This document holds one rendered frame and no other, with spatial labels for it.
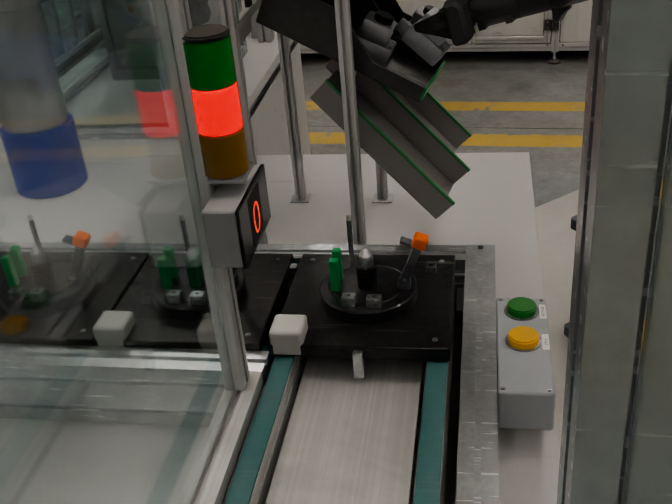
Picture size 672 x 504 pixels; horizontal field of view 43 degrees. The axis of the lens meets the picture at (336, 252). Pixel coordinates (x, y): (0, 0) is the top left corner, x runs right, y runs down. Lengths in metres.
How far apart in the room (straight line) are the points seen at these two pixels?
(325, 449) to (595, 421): 0.85
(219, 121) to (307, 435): 0.42
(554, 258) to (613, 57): 1.36
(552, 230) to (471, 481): 0.76
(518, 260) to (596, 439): 1.30
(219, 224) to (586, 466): 0.72
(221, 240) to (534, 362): 0.44
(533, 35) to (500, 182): 3.43
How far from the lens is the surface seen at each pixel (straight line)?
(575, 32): 5.19
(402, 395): 1.14
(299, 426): 1.10
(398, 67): 1.37
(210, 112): 0.90
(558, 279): 1.48
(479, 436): 1.02
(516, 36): 5.18
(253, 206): 0.96
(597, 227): 0.20
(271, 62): 2.65
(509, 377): 1.10
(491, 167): 1.86
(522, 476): 1.11
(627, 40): 0.18
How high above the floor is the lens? 1.65
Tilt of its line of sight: 30 degrees down
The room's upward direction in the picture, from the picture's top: 5 degrees counter-clockwise
